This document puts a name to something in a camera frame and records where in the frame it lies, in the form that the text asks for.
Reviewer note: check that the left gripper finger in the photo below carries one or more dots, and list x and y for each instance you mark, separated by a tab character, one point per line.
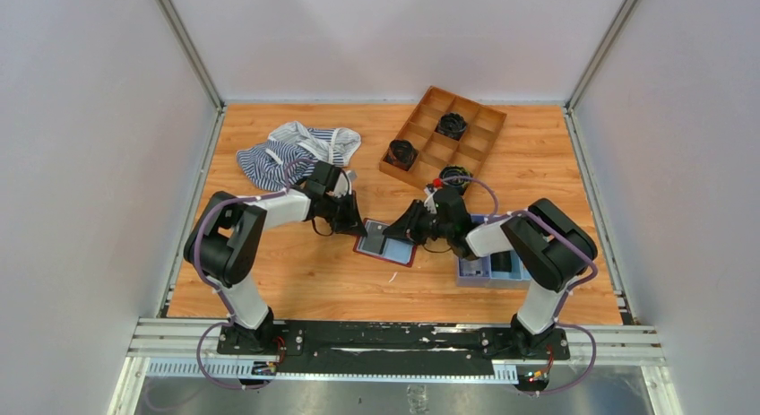
339	225
351	221

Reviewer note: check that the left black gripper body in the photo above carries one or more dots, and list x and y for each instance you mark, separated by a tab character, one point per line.
343	213

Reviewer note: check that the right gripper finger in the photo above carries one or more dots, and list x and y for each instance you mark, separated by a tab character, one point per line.
424	232
407	226

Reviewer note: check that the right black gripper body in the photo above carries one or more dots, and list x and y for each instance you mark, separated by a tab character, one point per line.
419	221

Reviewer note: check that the red leather card holder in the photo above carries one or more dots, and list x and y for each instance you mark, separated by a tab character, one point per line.
398	252

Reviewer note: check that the dark VIP credit card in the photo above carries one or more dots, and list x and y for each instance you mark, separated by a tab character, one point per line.
501	262

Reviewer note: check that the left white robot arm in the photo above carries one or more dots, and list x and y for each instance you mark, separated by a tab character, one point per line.
223	244

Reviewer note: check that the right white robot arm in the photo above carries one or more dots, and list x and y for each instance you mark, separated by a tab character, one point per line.
555	251

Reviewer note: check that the silver item in organizer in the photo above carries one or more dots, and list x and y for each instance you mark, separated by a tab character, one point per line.
471	268

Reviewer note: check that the black yellow rolled belt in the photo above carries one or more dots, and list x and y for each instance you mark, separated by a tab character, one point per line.
456	177

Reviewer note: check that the black rolled belt left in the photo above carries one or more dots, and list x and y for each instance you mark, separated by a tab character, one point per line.
401	154

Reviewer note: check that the striped blue white cloth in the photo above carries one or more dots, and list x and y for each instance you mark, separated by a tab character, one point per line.
290	152

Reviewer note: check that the blue plastic organizer box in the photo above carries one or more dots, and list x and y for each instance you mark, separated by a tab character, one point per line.
487	273

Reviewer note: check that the wooden compartment tray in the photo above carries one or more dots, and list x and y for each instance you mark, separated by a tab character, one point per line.
436	151

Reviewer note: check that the black rolled belt top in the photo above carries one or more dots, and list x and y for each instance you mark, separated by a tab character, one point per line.
452	125

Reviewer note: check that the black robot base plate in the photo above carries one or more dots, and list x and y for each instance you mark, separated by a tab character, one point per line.
394	349

